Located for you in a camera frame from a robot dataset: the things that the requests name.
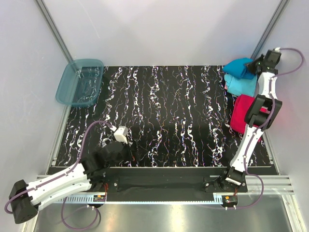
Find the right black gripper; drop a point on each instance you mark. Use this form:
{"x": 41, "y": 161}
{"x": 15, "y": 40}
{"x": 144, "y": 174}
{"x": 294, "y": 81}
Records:
{"x": 250, "y": 65}

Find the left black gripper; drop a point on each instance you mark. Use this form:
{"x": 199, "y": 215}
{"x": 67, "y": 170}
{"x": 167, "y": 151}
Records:
{"x": 130, "y": 157}

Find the blue t shirt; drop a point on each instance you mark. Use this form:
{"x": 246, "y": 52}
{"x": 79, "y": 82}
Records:
{"x": 237, "y": 68}

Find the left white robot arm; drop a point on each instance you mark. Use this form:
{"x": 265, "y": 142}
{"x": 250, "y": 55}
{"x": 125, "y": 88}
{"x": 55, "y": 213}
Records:
{"x": 89, "y": 173}

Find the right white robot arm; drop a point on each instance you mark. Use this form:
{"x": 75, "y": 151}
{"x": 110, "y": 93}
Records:
{"x": 258, "y": 118}

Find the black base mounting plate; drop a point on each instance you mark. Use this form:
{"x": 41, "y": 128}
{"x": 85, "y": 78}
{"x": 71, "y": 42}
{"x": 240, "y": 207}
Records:
{"x": 169, "y": 182}

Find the light blue folded shirt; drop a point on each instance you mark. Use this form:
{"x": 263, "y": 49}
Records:
{"x": 241, "y": 86}

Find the red folded shirt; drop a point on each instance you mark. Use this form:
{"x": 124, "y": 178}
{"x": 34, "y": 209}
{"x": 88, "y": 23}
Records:
{"x": 241, "y": 106}

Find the teal plastic bin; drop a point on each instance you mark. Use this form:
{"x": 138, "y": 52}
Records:
{"x": 80, "y": 83}

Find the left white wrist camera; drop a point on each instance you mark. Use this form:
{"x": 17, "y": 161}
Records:
{"x": 120, "y": 134}

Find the white slotted cable duct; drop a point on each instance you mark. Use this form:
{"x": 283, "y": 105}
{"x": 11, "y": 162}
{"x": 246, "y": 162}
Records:
{"x": 111, "y": 199}

